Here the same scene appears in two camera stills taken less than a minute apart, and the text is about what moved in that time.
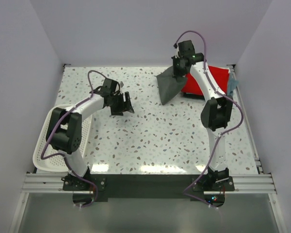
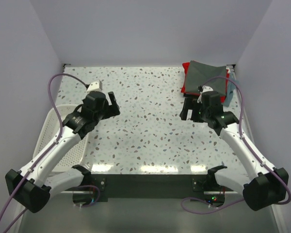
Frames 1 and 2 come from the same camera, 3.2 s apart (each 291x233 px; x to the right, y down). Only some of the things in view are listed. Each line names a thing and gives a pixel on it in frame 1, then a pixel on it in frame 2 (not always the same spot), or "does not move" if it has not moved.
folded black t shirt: [193, 96] does not move
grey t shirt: [169, 87] -> [200, 74]
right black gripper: [177, 73] -> [190, 104]
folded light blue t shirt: [233, 84] does not move
